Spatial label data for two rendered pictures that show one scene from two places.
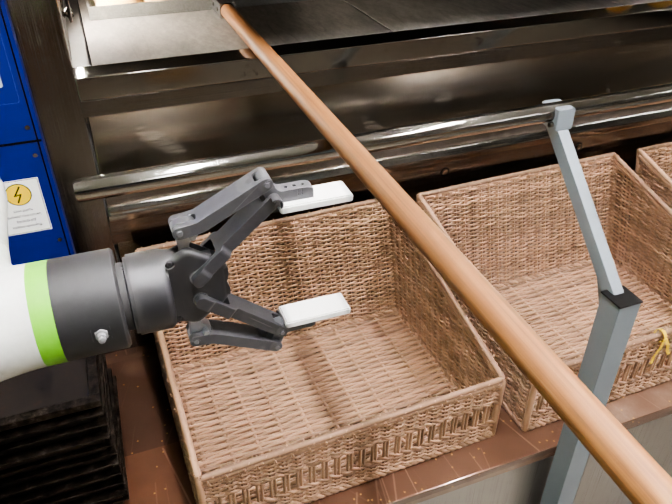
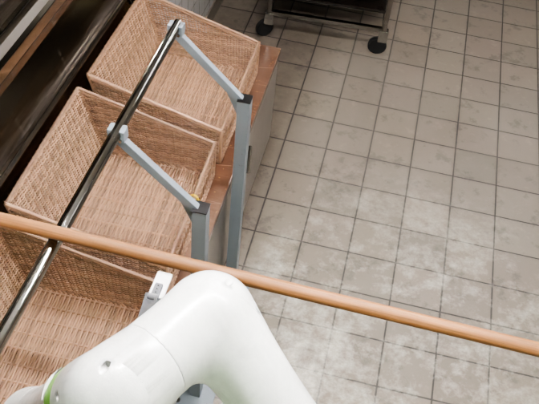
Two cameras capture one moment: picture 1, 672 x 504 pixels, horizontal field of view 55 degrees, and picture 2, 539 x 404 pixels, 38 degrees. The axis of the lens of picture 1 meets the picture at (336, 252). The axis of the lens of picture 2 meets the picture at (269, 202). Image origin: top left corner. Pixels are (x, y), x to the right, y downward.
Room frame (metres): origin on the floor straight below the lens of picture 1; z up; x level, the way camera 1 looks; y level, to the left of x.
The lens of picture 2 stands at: (-0.09, 0.74, 2.49)
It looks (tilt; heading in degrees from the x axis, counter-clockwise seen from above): 46 degrees down; 299
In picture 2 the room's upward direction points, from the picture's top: 7 degrees clockwise
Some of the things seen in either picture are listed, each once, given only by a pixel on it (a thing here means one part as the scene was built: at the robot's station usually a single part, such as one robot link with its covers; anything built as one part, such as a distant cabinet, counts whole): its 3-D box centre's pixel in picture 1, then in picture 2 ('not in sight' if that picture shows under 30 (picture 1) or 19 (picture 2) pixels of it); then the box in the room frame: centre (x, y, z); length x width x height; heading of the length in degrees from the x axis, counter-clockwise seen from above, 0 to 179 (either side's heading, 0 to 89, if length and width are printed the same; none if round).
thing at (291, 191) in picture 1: (284, 184); (155, 291); (0.52, 0.05, 1.27); 0.05 x 0.01 x 0.03; 111
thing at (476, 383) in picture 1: (312, 340); (38, 346); (0.92, 0.04, 0.72); 0.56 x 0.49 x 0.28; 112
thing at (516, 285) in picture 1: (574, 273); (120, 187); (1.14, -0.52, 0.72); 0.56 x 0.49 x 0.28; 112
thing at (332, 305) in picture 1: (314, 309); not in sight; (0.53, 0.02, 1.12); 0.07 x 0.03 x 0.01; 111
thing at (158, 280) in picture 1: (177, 285); not in sight; (0.48, 0.15, 1.19); 0.09 x 0.07 x 0.08; 111
